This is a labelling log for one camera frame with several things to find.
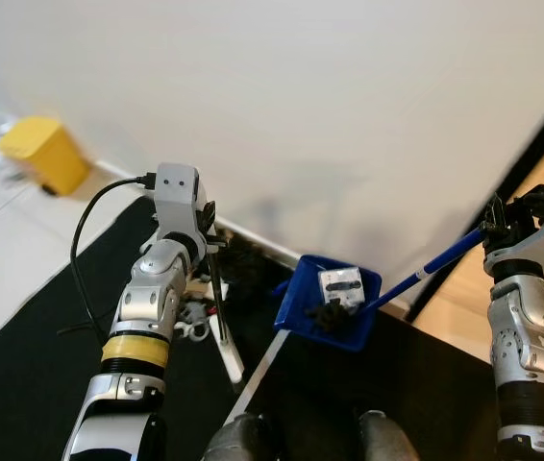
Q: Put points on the light wooden platform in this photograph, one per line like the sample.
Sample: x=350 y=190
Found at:
x=459 y=303

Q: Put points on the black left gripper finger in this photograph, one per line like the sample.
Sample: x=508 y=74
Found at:
x=211 y=215
x=217 y=246

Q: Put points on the black shredded debris pile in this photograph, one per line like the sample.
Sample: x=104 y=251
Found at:
x=245 y=261

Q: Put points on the white floor strip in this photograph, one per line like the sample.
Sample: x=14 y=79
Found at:
x=253 y=376

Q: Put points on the white plastic scrap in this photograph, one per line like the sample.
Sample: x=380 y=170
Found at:
x=193 y=308

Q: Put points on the yellow bin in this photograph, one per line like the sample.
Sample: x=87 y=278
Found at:
x=46 y=154

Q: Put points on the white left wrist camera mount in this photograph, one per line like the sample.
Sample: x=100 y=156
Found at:
x=178 y=192

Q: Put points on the white box with dark slots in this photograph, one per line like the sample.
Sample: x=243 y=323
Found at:
x=341 y=285

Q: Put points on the grey robot left foot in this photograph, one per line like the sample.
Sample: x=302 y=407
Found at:
x=243 y=439

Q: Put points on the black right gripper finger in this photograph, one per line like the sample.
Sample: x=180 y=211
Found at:
x=495 y=240
x=495 y=211

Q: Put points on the grey robot right foot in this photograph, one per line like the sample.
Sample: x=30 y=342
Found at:
x=387 y=438

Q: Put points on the black frame bar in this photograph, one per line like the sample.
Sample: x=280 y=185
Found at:
x=531 y=144

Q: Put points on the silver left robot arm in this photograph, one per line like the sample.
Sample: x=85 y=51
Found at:
x=137 y=327

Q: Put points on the grey robot foot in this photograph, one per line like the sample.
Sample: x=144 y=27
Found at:
x=243 y=439
x=387 y=438

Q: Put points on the black shredded debris clump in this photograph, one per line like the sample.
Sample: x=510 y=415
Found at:
x=330 y=318

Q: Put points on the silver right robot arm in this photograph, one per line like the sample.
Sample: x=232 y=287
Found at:
x=531 y=355

